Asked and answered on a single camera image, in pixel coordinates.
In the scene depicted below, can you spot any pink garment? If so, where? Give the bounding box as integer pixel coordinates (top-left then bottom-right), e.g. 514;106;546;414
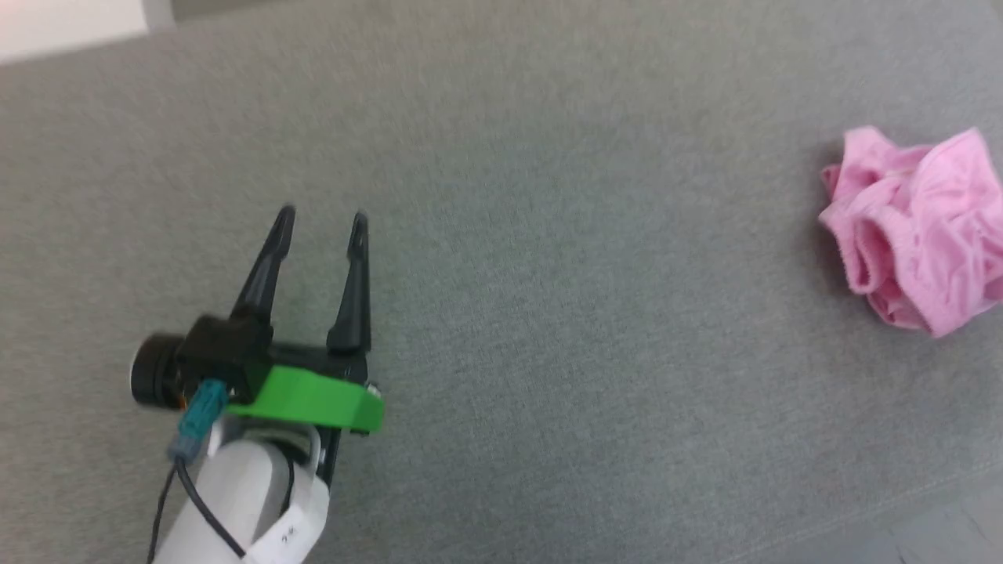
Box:
818;125;1003;340

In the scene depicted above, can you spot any white box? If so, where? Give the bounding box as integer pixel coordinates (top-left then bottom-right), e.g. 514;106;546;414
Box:
0;0;175;66

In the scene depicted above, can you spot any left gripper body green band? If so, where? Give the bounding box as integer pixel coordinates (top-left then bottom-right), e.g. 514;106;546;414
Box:
130;334;386;490

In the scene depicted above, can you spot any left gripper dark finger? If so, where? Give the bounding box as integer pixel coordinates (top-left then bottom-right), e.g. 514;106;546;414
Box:
230;205;298;324
326;211;372;355

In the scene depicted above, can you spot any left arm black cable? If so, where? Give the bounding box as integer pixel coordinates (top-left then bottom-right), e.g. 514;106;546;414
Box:
149;379;295;562

